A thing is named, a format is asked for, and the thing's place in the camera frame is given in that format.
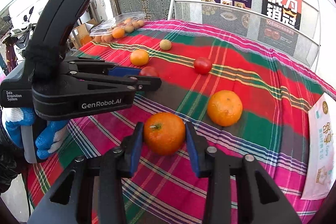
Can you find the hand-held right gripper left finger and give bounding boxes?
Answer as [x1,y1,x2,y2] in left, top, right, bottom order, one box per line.
[28,122,144,224]

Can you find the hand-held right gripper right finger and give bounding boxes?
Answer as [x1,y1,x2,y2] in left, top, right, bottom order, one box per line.
[185,121,302,224]

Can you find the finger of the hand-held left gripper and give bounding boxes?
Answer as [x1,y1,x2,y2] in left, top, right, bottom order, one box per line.
[64,56,142,77]
[69,70,162,92]

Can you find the red tomato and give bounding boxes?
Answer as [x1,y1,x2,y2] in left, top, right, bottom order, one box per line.
[193,57,213,75]
[139,66,160,78]

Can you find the small orange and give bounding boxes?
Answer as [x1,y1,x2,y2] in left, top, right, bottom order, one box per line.
[112,27,125,39]
[130,49,150,66]

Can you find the orange with stem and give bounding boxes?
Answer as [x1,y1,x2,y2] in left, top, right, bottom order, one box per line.
[143,112,186,156]

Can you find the large orange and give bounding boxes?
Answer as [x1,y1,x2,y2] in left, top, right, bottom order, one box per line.
[207,90,243,127]

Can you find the person's left hand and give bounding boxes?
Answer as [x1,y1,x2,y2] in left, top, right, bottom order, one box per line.
[1,108,69,161]

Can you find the red plaid tablecloth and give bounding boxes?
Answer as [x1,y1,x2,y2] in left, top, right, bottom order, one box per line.
[26,20,336,224]

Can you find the clear plastic container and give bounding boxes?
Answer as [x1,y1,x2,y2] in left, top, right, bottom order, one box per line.
[90,12,146,39]

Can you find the cardboard boxes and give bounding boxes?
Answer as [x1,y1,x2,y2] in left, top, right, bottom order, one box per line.
[69,18,106,50]

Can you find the parked scooter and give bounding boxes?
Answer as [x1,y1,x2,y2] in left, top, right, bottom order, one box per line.
[2,6,36,57]

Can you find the white pink tissue pack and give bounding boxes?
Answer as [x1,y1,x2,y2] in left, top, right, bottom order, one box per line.
[301,93,336,200]

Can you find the red and black book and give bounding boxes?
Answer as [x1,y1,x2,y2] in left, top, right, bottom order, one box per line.
[261,0,302,31]

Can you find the white metal mesh rack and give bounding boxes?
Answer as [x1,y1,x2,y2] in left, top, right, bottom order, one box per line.
[167,0,321,69]

